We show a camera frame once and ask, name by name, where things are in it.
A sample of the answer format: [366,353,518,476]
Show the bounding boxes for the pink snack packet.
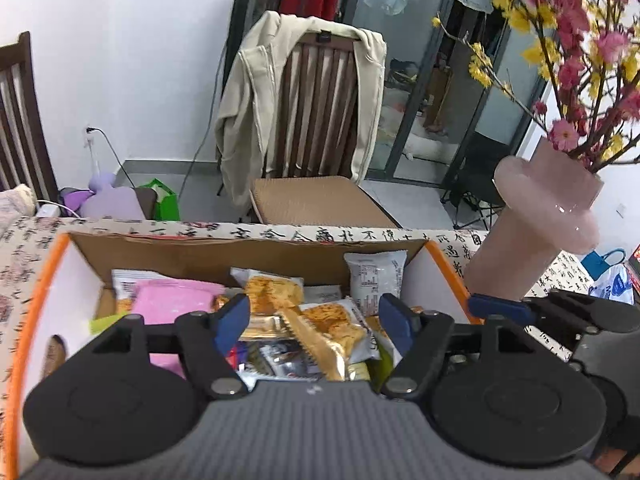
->
[130,278,228,378]

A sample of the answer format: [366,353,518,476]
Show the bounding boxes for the green snack bar packet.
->
[367,338,401,391]

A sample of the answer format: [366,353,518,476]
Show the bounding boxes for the red silver snack bag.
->
[233,339,323,389]

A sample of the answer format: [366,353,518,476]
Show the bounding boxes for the green white snack packet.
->
[89,312,128,335]

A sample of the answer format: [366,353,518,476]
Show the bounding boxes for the blue white plastic bag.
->
[589,263,634,306]

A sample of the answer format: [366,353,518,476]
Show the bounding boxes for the white cracker packet upright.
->
[344,250,407,316]

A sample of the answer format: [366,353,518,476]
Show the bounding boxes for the orange cracker snack packet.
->
[230,268,304,316]

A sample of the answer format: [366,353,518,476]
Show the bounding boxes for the silver white snack packet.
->
[112,269,164,314]

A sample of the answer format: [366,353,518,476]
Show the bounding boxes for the pink glass vase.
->
[464,138,603,300]

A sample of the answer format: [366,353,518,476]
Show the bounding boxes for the green shopping bag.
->
[136,178,180,221]

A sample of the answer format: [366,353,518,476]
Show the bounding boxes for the red orange cardboard box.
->
[1,226,477,479]

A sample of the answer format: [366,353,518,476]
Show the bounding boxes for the purple hot water bottle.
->
[58,172,145,221]

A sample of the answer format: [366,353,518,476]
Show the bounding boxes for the calligraphy print tablecloth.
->
[0,213,640,480]

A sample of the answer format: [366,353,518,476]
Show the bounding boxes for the beige jacket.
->
[214,11,387,209]

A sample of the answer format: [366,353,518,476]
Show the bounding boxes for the wooden chair with jacket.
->
[249,31,402,230]

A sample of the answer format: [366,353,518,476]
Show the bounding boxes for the folded pale striped blanket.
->
[0,184,37,230]

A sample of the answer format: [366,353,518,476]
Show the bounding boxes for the dark glass sliding door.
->
[224,0,542,188]

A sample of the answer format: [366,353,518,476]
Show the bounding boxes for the dark wooden chair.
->
[0,32,58,202]

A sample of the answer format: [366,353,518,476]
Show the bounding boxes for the yellow and pink flower branches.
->
[430,0,640,174]

